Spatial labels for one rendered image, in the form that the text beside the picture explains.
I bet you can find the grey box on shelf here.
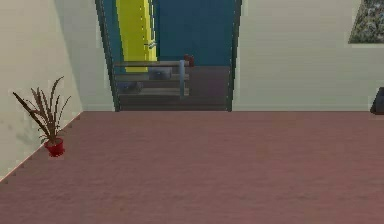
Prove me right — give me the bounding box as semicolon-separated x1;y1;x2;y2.
148;67;174;80

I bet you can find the grey shelf unit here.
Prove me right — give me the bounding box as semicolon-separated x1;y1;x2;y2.
113;59;191;98

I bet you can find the blue object on shelf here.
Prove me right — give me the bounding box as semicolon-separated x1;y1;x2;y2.
117;81;144;94

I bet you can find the yellow room door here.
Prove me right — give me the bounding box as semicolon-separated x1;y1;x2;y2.
115;0;158;73

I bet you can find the brown house plant red pot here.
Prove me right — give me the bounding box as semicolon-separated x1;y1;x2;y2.
12;76;72;158

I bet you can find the black furniture piece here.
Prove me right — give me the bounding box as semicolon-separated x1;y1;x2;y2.
369;86;384;116

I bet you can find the grey framed wall picture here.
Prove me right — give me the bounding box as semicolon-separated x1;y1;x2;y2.
348;0;384;45

